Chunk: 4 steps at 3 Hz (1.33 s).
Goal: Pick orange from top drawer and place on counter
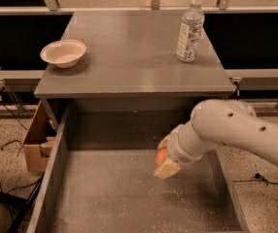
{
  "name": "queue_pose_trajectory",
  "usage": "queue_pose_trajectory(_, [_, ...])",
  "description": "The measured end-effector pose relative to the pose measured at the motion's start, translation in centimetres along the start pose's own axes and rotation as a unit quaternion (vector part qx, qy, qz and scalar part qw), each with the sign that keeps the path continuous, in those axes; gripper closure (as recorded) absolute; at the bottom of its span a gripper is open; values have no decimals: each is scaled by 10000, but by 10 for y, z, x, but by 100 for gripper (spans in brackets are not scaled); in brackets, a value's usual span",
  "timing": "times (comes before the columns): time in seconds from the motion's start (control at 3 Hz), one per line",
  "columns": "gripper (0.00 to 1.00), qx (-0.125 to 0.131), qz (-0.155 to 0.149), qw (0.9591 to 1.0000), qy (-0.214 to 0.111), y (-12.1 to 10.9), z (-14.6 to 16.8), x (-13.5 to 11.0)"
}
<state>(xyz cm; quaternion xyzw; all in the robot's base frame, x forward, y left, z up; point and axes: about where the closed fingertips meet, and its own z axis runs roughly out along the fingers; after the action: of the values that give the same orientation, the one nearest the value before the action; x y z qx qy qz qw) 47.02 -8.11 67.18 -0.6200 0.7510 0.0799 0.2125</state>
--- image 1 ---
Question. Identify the clear plastic water bottle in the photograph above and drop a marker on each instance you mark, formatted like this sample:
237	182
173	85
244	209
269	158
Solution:
190	32

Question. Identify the metal railing frame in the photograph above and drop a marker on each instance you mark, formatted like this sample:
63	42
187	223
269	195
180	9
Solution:
253	78

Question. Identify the grey cabinet counter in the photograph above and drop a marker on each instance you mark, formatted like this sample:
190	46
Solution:
130	54

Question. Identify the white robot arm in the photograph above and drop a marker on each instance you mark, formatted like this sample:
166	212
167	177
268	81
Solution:
213	124

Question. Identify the white paper bowl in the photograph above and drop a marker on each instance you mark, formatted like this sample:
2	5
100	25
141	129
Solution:
63	53

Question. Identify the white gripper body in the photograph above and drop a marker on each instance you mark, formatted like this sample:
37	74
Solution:
178	149

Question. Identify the open grey top drawer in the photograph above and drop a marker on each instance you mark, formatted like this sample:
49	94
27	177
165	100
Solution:
100	179

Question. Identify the cardboard box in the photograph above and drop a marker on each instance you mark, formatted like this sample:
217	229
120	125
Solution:
38	142

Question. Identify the orange fruit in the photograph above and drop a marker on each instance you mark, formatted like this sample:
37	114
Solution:
161	153

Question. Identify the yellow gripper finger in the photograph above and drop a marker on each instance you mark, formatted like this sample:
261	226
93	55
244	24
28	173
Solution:
162	144
166	168

